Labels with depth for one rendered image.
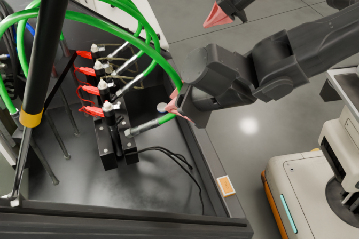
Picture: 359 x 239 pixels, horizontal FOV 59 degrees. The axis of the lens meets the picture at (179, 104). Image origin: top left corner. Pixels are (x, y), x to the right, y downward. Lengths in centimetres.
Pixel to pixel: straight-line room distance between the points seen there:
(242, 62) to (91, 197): 65
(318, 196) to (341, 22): 131
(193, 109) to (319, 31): 24
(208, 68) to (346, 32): 18
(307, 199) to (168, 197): 88
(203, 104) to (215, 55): 13
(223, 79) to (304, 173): 132
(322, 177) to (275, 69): 134
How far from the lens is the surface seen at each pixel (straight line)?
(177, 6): 329
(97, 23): 53
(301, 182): 171
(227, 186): 83
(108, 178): 101
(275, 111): 233
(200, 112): 57
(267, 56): 48
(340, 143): 122
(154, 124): 68
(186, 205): 95
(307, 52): 46
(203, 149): 90
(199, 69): 45
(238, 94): 49
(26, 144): 37
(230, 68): 46
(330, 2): 104
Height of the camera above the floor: 169
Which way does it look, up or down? 48 degrees down
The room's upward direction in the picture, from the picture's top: straight up
